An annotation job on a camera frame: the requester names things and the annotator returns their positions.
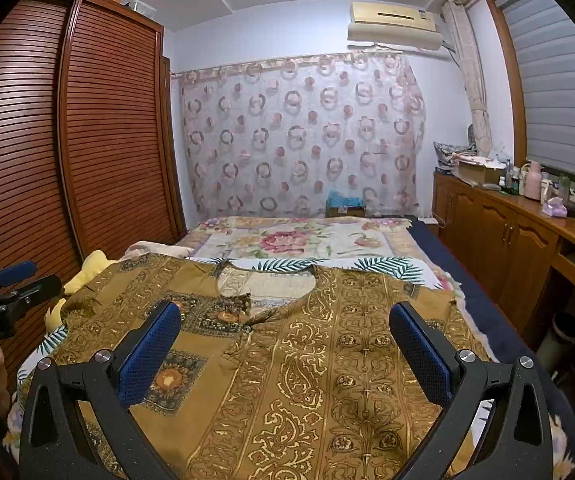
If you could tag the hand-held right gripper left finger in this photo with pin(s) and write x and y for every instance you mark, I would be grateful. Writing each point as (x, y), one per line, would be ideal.
(150, 355)

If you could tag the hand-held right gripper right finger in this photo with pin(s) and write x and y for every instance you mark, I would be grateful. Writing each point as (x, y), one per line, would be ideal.
(420, 355)

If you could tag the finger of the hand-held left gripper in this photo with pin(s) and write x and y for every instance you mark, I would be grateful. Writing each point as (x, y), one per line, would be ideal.
(37, 287)
(14, 272)

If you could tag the brown patterned shirt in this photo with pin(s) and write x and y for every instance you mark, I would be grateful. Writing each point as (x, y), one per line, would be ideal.
(292, 360)

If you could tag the yellow plush toy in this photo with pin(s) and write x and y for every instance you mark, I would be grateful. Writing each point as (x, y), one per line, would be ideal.
(92, 267)

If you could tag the palm leaf print sheet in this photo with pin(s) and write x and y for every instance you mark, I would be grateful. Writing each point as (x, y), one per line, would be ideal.
(392, 267)

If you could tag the dark blue mattress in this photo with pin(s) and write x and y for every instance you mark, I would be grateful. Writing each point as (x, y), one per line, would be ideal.
(447, 260)

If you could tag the pale pink cloth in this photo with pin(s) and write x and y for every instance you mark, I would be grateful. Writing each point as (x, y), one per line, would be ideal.
(147, 250)

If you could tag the white power strip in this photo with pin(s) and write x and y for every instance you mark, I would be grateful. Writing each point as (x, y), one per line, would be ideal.
(430, 221)

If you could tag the wooden sideboard cabinet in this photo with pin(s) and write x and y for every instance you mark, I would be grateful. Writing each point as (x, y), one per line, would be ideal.
(492, 240)

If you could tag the grey trash bin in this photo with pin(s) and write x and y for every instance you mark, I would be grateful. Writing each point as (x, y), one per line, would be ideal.
(560, 335)

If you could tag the brown slatted wardrobe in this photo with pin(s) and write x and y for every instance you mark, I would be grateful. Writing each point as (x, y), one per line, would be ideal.
(107, 135)

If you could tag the box with blue cloth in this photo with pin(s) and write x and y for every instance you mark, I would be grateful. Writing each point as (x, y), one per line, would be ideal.
(345, 205)

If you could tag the floral blanket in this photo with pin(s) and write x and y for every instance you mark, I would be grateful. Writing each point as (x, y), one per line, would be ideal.
(287, 240)

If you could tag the cardboard box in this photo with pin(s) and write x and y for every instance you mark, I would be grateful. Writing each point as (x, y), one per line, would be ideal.
(477, 172)

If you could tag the purple tissue box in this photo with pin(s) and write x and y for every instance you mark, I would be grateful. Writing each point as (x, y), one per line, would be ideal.
(555, 208)

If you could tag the patterned fabric bag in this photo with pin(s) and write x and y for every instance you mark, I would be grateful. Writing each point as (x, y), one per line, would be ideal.
(450, 155)

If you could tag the pink thermos jug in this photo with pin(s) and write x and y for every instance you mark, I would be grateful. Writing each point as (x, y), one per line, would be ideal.
(533, 185)

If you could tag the sheer circle pattern curtain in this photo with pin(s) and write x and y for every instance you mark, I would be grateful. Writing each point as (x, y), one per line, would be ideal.
(297, 135)

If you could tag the beige window curtain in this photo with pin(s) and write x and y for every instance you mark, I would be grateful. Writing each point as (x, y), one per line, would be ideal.
(472, 85)

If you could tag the clear storage box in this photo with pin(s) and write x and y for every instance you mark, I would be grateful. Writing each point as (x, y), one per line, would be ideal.
(146, 9)

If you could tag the grey window blind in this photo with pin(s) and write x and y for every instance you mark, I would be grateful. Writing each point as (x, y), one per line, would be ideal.
(552, 85)

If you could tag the beige air conditioner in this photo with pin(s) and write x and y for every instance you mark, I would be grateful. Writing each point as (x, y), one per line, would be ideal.
(392, 20)

